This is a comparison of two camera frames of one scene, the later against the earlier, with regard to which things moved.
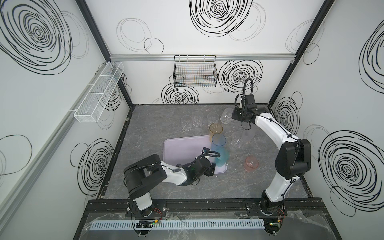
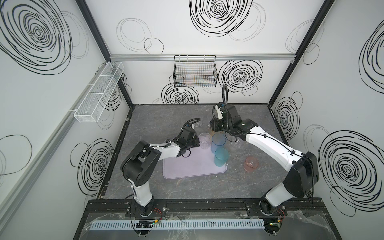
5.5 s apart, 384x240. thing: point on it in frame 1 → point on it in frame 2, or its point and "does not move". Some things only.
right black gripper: [237, 114] → [216, 125]
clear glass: [186, 121] → [205, 140]
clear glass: [236, 139] does not move
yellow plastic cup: [214, 128] does not move
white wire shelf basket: [89, 109] does not move
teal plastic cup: [224, 157] does not move
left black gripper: [212, 168] → [193, 140]
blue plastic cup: [218, 140] does not move
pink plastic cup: [251, 163] does not move
